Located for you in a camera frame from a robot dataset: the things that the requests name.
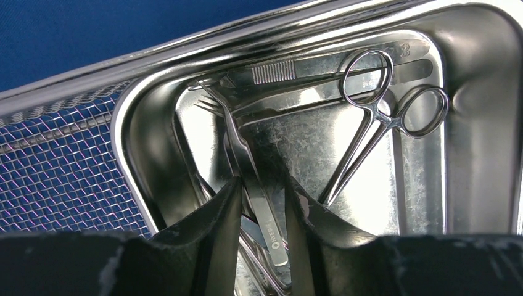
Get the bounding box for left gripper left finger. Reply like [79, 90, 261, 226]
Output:
[1, 177, 242, 295]

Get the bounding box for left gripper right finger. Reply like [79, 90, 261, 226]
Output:
[285, 178, 522, 295]

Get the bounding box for steel toothed tissue forceps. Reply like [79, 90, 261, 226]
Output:
[196, 80, 289, 266]

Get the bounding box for blue surgical wrap cloth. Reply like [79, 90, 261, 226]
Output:
[1, 1, 288, 91]

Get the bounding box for steel instrument pan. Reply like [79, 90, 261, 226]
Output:
[110, 1, 522, 295]

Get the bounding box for steel needle holder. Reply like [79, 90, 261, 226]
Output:
[318, 48, 450, 207]

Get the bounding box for steel scalpel handle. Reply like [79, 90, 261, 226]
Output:
[186, 54, 432, 92]

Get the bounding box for metal mesh tray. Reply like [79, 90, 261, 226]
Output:
[0, 0, 523, 240]

